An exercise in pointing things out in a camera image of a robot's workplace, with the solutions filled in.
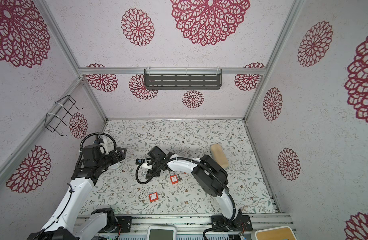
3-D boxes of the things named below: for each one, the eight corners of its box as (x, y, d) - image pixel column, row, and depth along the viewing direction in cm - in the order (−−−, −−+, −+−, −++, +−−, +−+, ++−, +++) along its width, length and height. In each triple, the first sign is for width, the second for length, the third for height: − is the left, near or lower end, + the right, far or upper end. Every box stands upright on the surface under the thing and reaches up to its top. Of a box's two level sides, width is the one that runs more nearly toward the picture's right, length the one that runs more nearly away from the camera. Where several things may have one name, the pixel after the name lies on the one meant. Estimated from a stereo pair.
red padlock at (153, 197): (150, 202, 83) (149, 201, 81) (149, 195, 85) (148, 194, 83) (159, 199, 84) (158, 198, 82) (157, 193, 86) (157, 191, 84)
